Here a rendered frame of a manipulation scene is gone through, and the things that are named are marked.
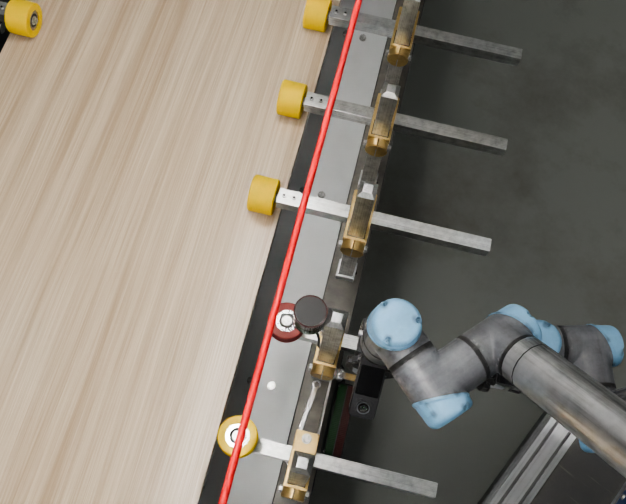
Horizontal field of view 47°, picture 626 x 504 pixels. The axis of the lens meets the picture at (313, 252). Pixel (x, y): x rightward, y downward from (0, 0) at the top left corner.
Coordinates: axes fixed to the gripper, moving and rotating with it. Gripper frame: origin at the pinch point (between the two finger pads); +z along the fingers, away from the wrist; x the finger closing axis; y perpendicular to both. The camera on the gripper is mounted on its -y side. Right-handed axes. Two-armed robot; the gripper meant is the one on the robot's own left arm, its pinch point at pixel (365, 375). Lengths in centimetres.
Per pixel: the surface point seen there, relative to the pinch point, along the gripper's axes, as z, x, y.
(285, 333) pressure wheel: 11.8, 17.2, 6.5
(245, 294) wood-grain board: 12.8, 27.5, 12.7
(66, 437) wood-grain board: 12, 53, -24
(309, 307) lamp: -12.6, 13.1, 6.7
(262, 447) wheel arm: 19.0, 16.0, -16.2
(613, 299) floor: 104, -85, 67
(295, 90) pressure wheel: 6, 29, 59
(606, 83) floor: 107, -74, 155
